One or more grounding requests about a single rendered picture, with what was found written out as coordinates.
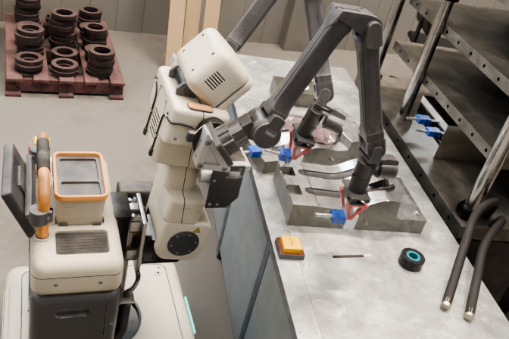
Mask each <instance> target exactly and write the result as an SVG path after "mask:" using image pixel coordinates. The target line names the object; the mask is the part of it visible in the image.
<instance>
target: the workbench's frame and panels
mask: <svg viewBox="0 0 509 339"><path fill-rule="evenodd" d="M226 111H227V113H228V114H229V116H230V120H229V122H228V123H231V122H232V121H234V120H236V119H237V118H238V117H237V113H236V109H235V105H234V103H232V104H231V105H230V106H229V107H228V108H226ZM237 120H238V119H237ZM213 210H214V218H215V223H216V229H217V237H218V245H217V258H218V259H219V260H221V261H222V266H223V274H224V279H225V285H226V293H227V298H228V303H229V308H230V317H231V322H232V327H233V336H234V339H298V338H297V336H296V333H295V327H294V325H293V321H292V317H291V313H290V310H289V305H288V302H287V299H286V294H285V291H284V287H283V283H282V279H281V277H280V273H279V268H278V265H277V262H276V257H275V254H274V251H273V246H272V243H271V240H270V235H269V232H268V228H267V224H266V220H265V217H264V212H263V209H262V206H261V201H260V198H259V195H258V190H257V187H256V184H255V178H254V176H253V172H252V169H251V167H250V170H245V172H244V176H243V179H242V184H241V188H240V191H239V196H238V198H236V199H235V200H234V201H233V202H232V203H231V204H230V205H229V206H227V207H225V208H213Z"/></svg>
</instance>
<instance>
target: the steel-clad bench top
mask: <svg viewBox="0 0 509 339"><path fill-rule="evenodd" d="M237 55H238V57H239V59H240V61H241V62H242V64H243V65H244V67H245V69H246V70H247V71H248V73H249V75H250V77H251V78H252V79H253V82H254V84H253V86H252V87H251V89H250V90H249V91H248V92H246V93H245V94H244V95H243V96H242V97H240V98H239V99H238V100H236V101H235V102H234V105H235V109H236V113H237V117H240V116H241V115H243V114H245V113H248V112H249V111H250V110H251V109H253V108H255V107H259V106H260V105H261V103H262V102H263V100H267V99H268V98H269V97H270V96H271V95H272V93H271V91H270V85H271V82H272V78H273V76H280V77H286V75H287V74H288V72H289V71H290V70H291V69H292V67H293V65H294V64H295V62H294V61H284V60H278V59H272V58H261V57H255V56H249V55H243V54H237ZM330 70H331V74H332V81H333V88H334V98H333V100H331V102H328V103H327V106H329V107H331V108H338V107H340V108H341V109H343V110H344V112H346V113H347V114H348V115H349V116H350V117H351V118H352V119H353V120H354V121H355V122H356V123H358V124H359V125H360V105H359V92H358V88H357V86H356V85H355V84H354V82H353V80H352V79H351V77H350V76H349V75H348V73H347V71H346V70H345V68H339V67H330ZM384 137H385V139H386V154H392V155H394V157H395V158H396V159H397V160H398V161H399V165H398V175H397V176H396V177H400V178H401V180H402V181H403V183H404V184H405V186H406V188H407V189H408V191H409V192H410V194H411V196H412V198H413V199H414V201H415V202H416V204H417V206H418V207H419V208H420V211H421V212H422V214H423V215H424V217H425V219H426V224H425V226H424V227H423V230H422V232H421V234H419V233H407V232H383V231H371V230H358V229H334V228H322V227H310V226H297V225H287V224H286V220H285V217H284V214H283V210H282V207H281V205H280V202H279V198H278V195H277V193H276V188H275V185H274V183H273V176H274V173H261V171H260V170H259V169H258V168H257V167H256V166H255V164H254V163H253V161H252V160H251V158H250V157H248V158H249V161H250V164H251V169H252V172H253V176H254V180H255V184H256V187H257V190H258V195H259V198H260V201H261V206H262V209H263V212H264V217H265V220H266V224H267V228H268V232H269V235H270V240H271V243H272V246H273V251H274V254H275V257H276V262H277V265H278V268H279V273H280V277H281V279H282V283H283V287H284V291H285V294H286V299H287V302H288V305H289V310H290V313H291V317H292V321H293V325H294V327H295V333H296V336H297V338H298V339H509V321H508V320H507V319H506V317H505V316H504V313H503V312H502V311H501V309H500V308H499V306H498V304H497V303H496V302H495V300H494V298H493V297H492V295H491V294H490V293H489V290H488V289H487V287H486V286H485V285H484V283H483V282H482V281H481V285H480V290H479V297H478V301H477V305H476V313H475V317H474V320H473V321H467V320H466V319H465V318H464V313H465V309H466V305H467V298H468V294H469V290H470V284H471V280H472V276H473V270H474V268H473V266H472V264H471V263H470V261H469V260H468V259H467V257H466V259H465V262H464V266H463V269H462V272H461V276H460V279H459V282H458V284H457V289H456V291H455V295H454V299H453V301H452V305H451V308H450V310H444V309H442V308H441V307H440V306H441V302H442V298H443V296H444V293H445V289H446V286H447V283H448V280H449V277H450V274H451V271H452V267H453V265H454V261H455V258H456V256H457V252H458V248H459V244H458V243H457V241H456V240H455V238H454V236H453V235H452V233H451V232H450V231H449V229H448V227H447V225H446V224H445V223H444V221H443V220H442V218H441V216H440V215H439V213H438V212H437V210H436V209H435V207H434V206H433V205H432V202H431V201H430V199H429V198H428V197H427V195H426V193H425V191H424V190H423V189H422V187H421V186H420V184H419V182H418V181H417V179H416V178H415V176H414V174H413V173H412V172H411V170H410V169H409V167H408V165H407V164H406V163H405V161H404V159H403V158H402V156H401V155H400V153H399V152H398V150H397V148H396V147H395V146H394V144H393V142H392V140H391V139H390V137H389V136H388V135H387V133H386V131H385V130H384ZM281 235H284V236H297V237H299V238H300V241H301V245H302V247H303V250H304V255H305V257H304V260H285V259H280V258H279V255H278V252H277V249H276V244H275V240H276V237H281ZM406 247H410V248H413V249H416V250H418V251H419V252H421V253H422V254H423V255H424V257H425V259H426V261H425V263H424V264H423V267H422V269H421V270H420V271H419V272H410V271H407V270H406V269H404V268H403V267H402V266H401V265H400V264H399V262H398V258H399V256H400V254H401V251H402V250H403V249H404V248H406ZM359 254H371V256H372V257H346V258H333V255H359Z"/></svg>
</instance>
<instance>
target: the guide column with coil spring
mask: <svg viewBox="0 0 509 339"><path fill-rule="evenodd" d="M453 5H454V2H448V1H446V0H442V1H441V3H440V6H439V9H438V11H437V13H436V16H435V19H434V21H433V23H432V26H431V29H430V31H429V34H428V36H427V38H426V42H425V44H424V47H423V50H422V51H421V54H420V57H419V60H418V62H417V65H416V67H415V70H414V73H413V75H412V77H411V81H410V83H409V85H408V88H407V91H406V92H405V95H404V98H403V101H402V103H401V106H400V108H399V111H398V114H397V116H396V117H397V118H398V119H400V120H403V121H406V120H407V119H406V117H409V114H410V112H411V109H412V107H413V105H414V102H415V99H416V97H417V94H418V92H419V90H420V87H421V84H422V82H423V79H424V76H425V75H426V72H427V70H428V67H429V64H430V62H431V60H432V56H433V55H434V52H435V50H436V47H437V45H438V43H439V40H440V37H441V35H442V31H443V29H444V27H445V25H446V22H447V20H448V17H449V14H450V13H451V9H452V7H453Z"/></svg>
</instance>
